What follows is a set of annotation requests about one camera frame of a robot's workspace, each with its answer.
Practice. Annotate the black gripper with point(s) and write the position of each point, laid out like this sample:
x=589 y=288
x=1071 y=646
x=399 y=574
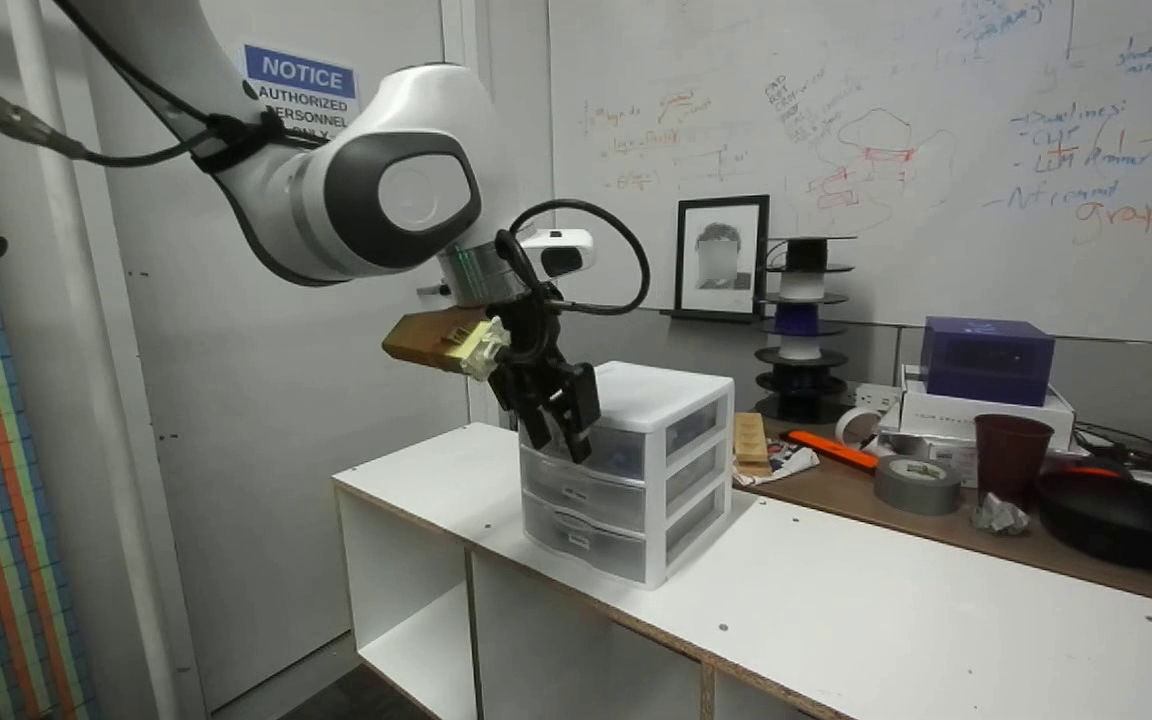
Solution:
x=539 y=363

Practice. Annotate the translucent drawer holding small parts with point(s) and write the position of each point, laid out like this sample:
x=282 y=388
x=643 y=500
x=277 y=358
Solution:
x=621 y=450

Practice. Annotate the translucent plastic drawer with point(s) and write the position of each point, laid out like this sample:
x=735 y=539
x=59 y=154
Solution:
x=589 y=540
x=589 y=496

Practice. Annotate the tan taped wrist block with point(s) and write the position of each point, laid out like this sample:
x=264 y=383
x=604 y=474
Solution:
x=437 y=337

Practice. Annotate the light wooden block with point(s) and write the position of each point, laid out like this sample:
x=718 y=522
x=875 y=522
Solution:
x=751 y=438

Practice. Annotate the white paper sheet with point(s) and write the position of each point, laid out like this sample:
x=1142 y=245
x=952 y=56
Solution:
x=780 y=467

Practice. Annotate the black framed portrait picture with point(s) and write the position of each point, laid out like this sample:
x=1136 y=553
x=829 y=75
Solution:
x=722 y=258

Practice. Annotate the stacked filament spools tower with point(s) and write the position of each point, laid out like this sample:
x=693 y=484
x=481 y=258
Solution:
x=801 y=335

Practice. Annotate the orange utility knife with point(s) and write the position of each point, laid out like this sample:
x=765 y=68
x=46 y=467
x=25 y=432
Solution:
x=835 y=450

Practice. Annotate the white tape roll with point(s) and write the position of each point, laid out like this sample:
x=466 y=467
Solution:
x=861 y=426

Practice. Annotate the white cubby shelf unit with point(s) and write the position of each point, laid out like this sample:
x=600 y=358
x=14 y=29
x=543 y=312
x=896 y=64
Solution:
x=869 y=601

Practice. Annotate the brown wooden desk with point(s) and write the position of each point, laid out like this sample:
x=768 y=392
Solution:
x=951 y=526

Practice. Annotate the whiteboard with writing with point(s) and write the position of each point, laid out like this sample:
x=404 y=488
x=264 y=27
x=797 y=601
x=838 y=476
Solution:
x=869 y=134

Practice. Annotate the white cardboard box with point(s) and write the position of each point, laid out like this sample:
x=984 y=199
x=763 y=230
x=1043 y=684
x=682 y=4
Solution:
x=988 y=417

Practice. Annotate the purple box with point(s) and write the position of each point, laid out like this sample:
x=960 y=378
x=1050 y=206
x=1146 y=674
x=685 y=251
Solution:
x=988 y=358

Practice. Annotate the blue notice sign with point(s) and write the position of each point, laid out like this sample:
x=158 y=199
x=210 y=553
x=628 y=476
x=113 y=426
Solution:
x=298 y=77

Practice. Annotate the crumpled foil piece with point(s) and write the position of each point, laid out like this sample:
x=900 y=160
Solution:
x=1000 y=512

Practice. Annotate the dark red cup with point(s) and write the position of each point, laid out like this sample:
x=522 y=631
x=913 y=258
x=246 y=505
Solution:
x=1014 y=457

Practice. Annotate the white PVC pole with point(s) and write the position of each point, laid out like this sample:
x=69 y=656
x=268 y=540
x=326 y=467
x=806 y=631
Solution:
x=99 y=440

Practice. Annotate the black round pan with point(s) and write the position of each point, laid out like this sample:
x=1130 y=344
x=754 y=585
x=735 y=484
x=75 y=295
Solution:
x=1123 y=517

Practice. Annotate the white mini drawer cabinet frame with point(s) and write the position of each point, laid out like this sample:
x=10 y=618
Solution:
x=659 y=385

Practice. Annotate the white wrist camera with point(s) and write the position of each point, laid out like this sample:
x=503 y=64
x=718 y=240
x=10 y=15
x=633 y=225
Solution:
x=560 y=251

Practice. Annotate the grey duct tape roll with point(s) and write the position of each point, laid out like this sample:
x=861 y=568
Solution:
x=918 y=484

